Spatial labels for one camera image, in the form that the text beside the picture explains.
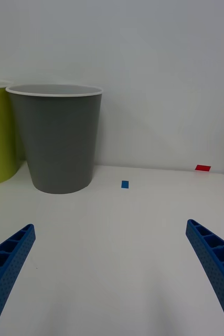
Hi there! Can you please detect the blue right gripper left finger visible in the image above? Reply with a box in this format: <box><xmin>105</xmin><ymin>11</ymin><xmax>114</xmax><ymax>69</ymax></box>
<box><xmin>0</xmin><ymin>223</ymin><xmax>36</xmax><ymax>336</ymax></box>

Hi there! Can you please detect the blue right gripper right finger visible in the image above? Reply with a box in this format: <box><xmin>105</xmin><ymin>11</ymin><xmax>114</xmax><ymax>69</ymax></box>
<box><xmin>185</xmin><ymin>219</ymin><xmax>224</xmax><ymax>336</ymax></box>

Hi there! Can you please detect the grey plastic bin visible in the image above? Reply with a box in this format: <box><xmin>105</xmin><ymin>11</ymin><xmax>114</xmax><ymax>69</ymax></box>
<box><xmin>5</xmin><ymin>83</ymin><xmax>103</xmax><ymax>195</ymax></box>

